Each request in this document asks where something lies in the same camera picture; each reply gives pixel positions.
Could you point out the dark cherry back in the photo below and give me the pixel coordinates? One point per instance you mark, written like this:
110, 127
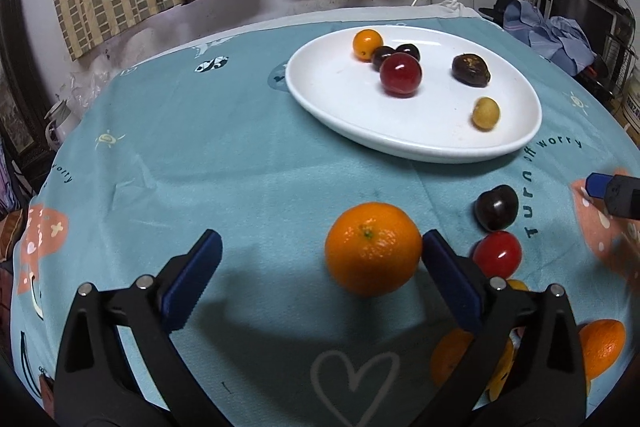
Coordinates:
496, 209

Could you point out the dark cherry front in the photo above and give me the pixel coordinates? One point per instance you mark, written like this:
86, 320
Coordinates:
380, 55

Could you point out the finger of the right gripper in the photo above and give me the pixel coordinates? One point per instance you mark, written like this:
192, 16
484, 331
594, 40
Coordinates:
620, 194

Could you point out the small yellow fruit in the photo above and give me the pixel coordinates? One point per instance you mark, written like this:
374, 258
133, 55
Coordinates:
517, 285

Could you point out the large front orange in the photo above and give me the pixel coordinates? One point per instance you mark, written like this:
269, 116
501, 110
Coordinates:
602, 343

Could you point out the small dark cherry plate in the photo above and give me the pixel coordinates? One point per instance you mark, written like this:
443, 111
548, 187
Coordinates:
410, 49

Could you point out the blue clothes pile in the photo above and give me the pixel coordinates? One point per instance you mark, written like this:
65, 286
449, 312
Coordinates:
558, 40

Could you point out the teal printed tablecloth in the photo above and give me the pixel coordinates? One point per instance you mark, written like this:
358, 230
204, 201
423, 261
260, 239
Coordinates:
208, 138

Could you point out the small green-yellow fruit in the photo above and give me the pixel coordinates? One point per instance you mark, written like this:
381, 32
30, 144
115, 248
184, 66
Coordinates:
486, 114

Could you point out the small orange kumquat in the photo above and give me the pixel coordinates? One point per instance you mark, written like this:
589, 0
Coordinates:
365, 42

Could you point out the white oval plate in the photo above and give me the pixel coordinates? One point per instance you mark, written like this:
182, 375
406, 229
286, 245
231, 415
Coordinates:
472, 104

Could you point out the dark brown wrinkled fruit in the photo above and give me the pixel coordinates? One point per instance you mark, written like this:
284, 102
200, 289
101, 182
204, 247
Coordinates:
471, 69

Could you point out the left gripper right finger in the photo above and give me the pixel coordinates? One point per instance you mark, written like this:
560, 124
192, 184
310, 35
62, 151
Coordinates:
547, 383

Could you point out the dark cherry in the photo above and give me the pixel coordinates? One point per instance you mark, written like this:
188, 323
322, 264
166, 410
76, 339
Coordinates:
380, 55
496, 209

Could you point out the red cherry tomato back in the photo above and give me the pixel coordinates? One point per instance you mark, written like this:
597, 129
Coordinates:
499, 254

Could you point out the large red plum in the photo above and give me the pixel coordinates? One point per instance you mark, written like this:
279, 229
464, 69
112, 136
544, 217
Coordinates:
401, 75

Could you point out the black monitor shelf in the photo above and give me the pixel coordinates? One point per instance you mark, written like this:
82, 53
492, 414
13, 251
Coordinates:
609, 26

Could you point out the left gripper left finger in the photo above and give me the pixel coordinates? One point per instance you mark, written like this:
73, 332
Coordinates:
94, 384

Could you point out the small orange left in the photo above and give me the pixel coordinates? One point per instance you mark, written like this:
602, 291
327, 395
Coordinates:
447, 354

